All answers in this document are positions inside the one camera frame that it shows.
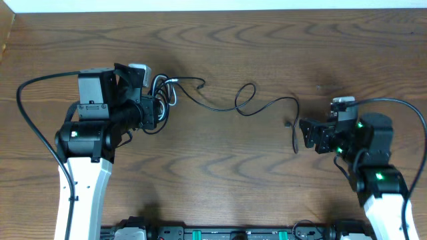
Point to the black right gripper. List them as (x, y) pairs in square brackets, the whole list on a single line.
[(325, 130)]

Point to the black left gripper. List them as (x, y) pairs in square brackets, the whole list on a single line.
[(149, 104)]

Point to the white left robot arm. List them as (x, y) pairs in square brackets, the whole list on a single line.
[(111, 105)]

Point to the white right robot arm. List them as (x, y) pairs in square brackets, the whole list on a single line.
[(364, 144)]

